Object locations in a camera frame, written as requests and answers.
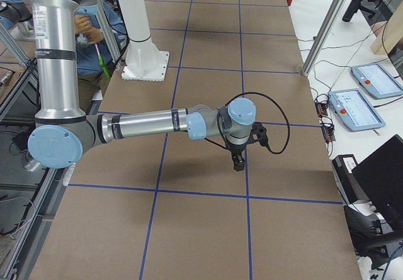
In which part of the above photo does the black water bottle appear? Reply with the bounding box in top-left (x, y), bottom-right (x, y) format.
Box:
top-left (342, 0), bottom-right (362, 22)

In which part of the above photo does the black box with label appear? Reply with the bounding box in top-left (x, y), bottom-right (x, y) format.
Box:
top-left (332, 154), bottom-right (366, 204)

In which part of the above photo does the green pink stick tool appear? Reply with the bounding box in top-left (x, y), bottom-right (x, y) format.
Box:
top-left (94, 43), bottom-right (111, 79)

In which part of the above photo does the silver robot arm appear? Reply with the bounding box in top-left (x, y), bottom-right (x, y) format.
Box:
top-left (1, 0), bottom-right (33, 30)
top-left (25, 0), bottom-right (256, 171)

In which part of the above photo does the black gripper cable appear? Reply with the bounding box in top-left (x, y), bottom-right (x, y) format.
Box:
top-left (201, 91), bottom-right (291, 155)

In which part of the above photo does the brown paper table cover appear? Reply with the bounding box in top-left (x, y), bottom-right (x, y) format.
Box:
top-left (30, 0), bottom-right (365, 280)

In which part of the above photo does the teach pendant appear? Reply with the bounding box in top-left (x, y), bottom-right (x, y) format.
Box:
top-left (328, 89), bottom-right (385, 132)
top-left (351, 63), bottom-right (402, 99)

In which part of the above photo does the red black cable connector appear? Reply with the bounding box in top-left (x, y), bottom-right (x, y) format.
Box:
top-left (314, 94), bottom-right (336, 144)

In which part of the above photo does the far teach pendant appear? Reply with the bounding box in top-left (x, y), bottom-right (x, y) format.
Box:
top-left (351, 63), bottom-right (402, 99)

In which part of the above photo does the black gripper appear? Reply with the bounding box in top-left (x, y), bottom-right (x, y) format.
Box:
top-left (225, 134), bottom-right (251, 171)

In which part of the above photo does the near teach pendant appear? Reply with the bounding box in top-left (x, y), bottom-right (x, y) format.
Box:
top-left (328, 89), bottom-right (385, 132)

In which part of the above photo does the person in blue hoodie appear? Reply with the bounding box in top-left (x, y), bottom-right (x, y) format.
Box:
top-left (74, 14), bottom-right (115, 112)

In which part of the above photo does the white pedestal column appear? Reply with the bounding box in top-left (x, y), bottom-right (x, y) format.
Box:
top-left (118, 0), bottom-right (169, 81)

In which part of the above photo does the black monitor stand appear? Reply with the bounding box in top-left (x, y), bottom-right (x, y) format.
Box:
top-left (343, 206), bottom-right (402, 268)

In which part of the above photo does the black laptop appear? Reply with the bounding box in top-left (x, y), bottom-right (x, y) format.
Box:
top-left (351, 134), bottom-right (403, 233)

